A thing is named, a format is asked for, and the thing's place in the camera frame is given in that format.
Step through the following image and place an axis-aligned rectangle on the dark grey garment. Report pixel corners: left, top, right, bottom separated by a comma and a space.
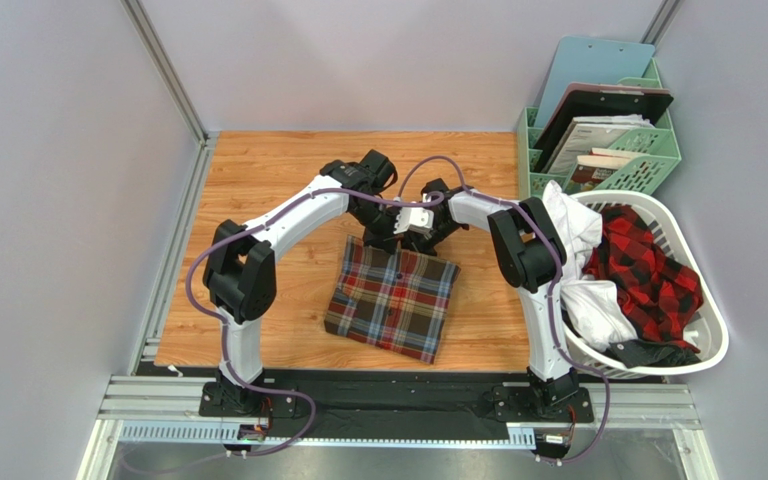
604, 339, 702, 368

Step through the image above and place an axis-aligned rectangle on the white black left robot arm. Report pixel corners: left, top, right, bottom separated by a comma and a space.
203, 150, 398, 388

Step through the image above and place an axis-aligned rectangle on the white laundry basket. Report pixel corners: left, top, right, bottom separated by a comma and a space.
564, 190, 729, 380

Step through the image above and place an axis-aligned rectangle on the brown blue red plaid shirt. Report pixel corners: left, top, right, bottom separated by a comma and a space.
324, 236, 461, 364

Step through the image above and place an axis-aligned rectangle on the red white book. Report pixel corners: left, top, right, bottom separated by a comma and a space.
563, 148, 643, 195

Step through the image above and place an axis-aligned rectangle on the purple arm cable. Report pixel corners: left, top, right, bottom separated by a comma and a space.
395, 155, 613, 466
184, 186, 436, 459

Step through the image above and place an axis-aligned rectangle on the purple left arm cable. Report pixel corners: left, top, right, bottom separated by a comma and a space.
184, 186, 436, 459

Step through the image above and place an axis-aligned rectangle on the light blue clipboard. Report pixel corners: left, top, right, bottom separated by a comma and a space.
533, 36, 656, 128

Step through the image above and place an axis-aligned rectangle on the white shirt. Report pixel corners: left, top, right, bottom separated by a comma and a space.
541, 181, 638, 352

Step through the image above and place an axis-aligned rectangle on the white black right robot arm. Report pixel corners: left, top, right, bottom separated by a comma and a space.
394, 182, 579, 405

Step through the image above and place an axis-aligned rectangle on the black clipboard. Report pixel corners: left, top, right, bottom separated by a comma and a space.
535, 89, 674, 173

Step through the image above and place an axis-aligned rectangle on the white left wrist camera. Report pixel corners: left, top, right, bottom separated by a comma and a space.
393, 192, 445, 235

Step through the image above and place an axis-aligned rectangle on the red black checked shirt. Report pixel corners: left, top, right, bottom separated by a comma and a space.
584, 205, 703, 354

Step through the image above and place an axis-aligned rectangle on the white manual booklet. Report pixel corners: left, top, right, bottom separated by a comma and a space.
540, 115, 654, 175

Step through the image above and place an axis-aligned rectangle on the pink clipboard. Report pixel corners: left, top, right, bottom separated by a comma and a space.
560, 82, 670, 102

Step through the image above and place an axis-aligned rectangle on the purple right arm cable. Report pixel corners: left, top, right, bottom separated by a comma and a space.
395, 155, 613, 466

